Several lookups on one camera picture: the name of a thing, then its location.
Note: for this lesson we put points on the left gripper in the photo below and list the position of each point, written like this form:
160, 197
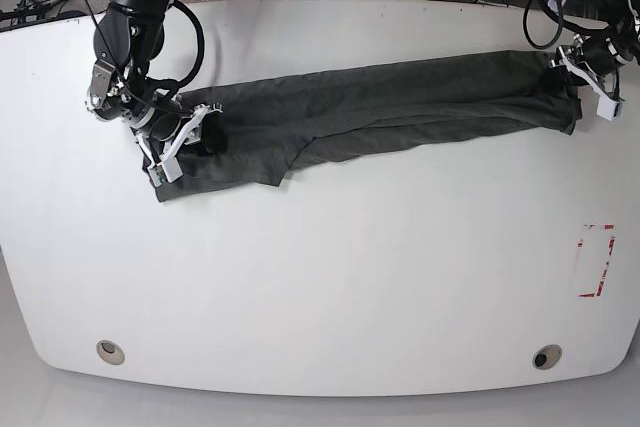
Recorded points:
602, 55

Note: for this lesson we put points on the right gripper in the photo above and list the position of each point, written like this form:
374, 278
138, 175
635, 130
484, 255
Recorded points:
213, 140

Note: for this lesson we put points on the dark grey T-shirt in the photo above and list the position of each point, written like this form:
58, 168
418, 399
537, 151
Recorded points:
281, 125

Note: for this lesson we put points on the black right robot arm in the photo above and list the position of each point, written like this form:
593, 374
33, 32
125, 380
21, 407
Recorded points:
126, 40

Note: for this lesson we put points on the red tape marking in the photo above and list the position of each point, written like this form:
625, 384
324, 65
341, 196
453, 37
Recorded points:
593, 256

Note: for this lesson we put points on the black tripod legs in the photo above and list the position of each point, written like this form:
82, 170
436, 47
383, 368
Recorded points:
29, 12

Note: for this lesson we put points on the left table grommet hole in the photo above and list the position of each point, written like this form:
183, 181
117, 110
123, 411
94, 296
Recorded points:
110, 353

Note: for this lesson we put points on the table grommet hole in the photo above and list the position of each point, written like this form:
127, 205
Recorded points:
547, 357
110, 353

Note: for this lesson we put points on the right table grommet hole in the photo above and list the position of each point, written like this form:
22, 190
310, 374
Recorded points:
547, 357

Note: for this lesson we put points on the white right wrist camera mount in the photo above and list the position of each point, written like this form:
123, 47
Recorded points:
163, 165

